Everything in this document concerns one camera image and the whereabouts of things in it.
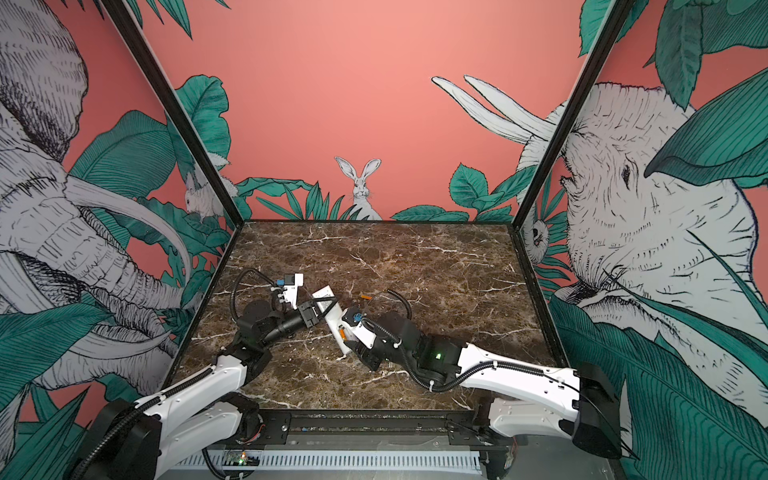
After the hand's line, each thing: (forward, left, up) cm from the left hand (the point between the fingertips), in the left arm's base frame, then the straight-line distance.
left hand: (335, 299), depth 74 cm
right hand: (-10, -3, +1) cm, 11 cm away
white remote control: (-2, +1, -2) cm, 3 cm away
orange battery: (-7, -1, -6) cm, 9 cm away
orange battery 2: (+12, -7, -21) cm, 25 cm away
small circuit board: (-31, +23, -21) cm, 44 cm away
